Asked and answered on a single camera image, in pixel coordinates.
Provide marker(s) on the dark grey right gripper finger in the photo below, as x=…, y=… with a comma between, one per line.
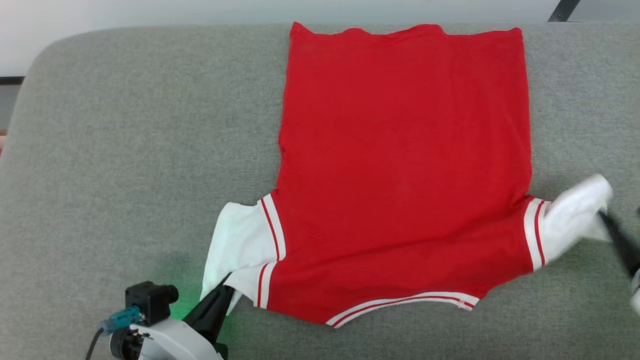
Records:
x=622, y=245

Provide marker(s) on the black slanted pole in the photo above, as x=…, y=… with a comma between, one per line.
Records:
x=564, y=10

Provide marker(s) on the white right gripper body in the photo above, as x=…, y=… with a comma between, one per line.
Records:
x=636, y=295

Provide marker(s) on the red and white garment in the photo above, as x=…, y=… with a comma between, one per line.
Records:
x=400, y=175

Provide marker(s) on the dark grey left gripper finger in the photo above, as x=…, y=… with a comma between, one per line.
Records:
x=210, y=297
x=216, y=320

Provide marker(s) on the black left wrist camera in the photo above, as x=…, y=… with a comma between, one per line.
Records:
x=150, y=300

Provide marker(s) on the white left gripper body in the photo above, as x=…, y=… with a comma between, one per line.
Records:
x=175, y=342

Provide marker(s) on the teal left camera connector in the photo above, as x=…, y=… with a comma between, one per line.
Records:
x=122, y=319

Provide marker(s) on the grey fabric sofa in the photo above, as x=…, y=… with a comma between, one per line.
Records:
x=125, y=175

